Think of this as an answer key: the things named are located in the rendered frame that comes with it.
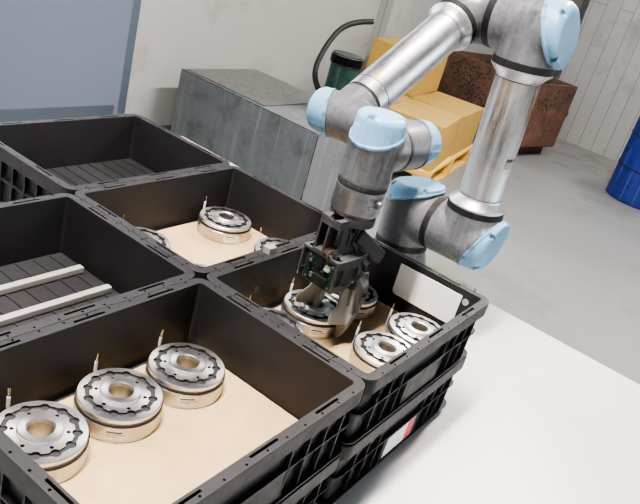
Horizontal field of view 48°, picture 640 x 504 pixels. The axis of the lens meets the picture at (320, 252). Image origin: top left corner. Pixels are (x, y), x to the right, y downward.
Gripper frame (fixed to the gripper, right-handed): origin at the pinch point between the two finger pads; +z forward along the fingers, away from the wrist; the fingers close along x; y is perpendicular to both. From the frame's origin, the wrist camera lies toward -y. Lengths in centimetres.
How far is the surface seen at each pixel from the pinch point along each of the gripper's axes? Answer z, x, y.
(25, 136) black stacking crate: -5, -69, 15
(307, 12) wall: 3, -278, -302
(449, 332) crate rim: -7.5, 18.3, -4.7
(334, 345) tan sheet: 2.0, 3.8, 1.8
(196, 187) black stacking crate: -5.2, -40.4, -4.4
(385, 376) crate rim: -7.5, 20.1, 14.5
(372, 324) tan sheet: 2.0, 2.7, -9.9
